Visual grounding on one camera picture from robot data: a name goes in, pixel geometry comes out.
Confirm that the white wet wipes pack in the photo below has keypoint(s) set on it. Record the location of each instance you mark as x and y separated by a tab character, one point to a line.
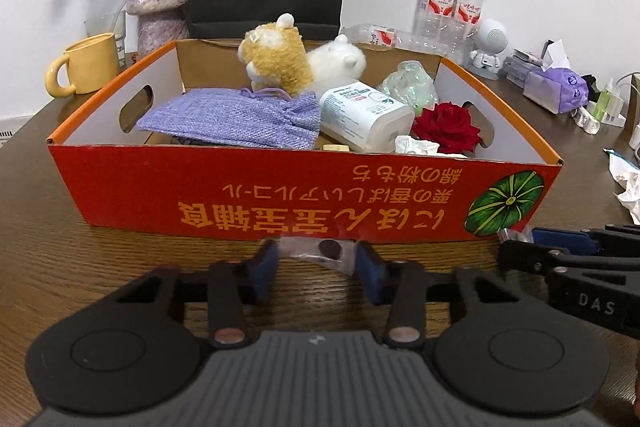
360	117

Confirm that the lying clear water bottle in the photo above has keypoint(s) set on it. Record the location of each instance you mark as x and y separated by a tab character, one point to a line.
380	36

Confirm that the green spray bottle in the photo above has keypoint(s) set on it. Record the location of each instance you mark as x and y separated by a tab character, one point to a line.
607	99

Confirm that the yellow plush toy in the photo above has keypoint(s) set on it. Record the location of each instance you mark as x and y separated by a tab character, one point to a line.
275	57

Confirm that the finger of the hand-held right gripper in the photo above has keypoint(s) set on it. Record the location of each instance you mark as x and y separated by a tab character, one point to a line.
565	239
530	257

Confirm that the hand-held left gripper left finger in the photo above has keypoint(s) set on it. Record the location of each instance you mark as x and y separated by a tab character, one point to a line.
265	264

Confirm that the purple tissue pack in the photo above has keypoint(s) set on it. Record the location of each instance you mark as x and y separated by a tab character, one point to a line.
560	89

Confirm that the white crumpled paper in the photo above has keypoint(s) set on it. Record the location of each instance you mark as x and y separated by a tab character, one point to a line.
625	182

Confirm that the white tissue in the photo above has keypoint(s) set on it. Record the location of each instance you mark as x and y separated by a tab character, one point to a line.
415	145

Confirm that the white robot-shaped speaker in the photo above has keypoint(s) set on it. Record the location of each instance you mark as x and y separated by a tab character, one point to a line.
492	37

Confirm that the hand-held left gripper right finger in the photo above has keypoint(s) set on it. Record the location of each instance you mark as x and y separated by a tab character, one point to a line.
369	269

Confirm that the white plush toy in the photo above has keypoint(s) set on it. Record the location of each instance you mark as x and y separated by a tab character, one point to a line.
335	59

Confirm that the small clear bag dark disc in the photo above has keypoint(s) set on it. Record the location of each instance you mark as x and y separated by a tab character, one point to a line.
327	249

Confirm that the red rose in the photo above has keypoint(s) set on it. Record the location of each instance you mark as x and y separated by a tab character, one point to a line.
447	127

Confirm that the orange cardboard box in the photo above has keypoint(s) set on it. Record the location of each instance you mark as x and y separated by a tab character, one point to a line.
200	192

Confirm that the small beige block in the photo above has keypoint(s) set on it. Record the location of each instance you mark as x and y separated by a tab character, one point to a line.
335	148

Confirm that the yellow mug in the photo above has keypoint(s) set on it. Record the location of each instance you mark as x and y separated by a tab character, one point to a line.
92	62

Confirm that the iridescent plastic bag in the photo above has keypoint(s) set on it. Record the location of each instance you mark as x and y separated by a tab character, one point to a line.
410	87

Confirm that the small clear plastic bag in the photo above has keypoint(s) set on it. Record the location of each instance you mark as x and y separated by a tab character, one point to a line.
515	234

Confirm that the stack of small boxes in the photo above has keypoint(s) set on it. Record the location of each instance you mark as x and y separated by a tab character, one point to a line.
520	64

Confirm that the purple woven pouch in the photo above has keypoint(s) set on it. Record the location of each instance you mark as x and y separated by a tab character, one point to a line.
225	117

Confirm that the small white tubes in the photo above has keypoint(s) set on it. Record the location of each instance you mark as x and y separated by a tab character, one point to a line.
587	122

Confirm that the clear drinking glass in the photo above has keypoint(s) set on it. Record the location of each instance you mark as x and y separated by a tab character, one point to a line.
107	24

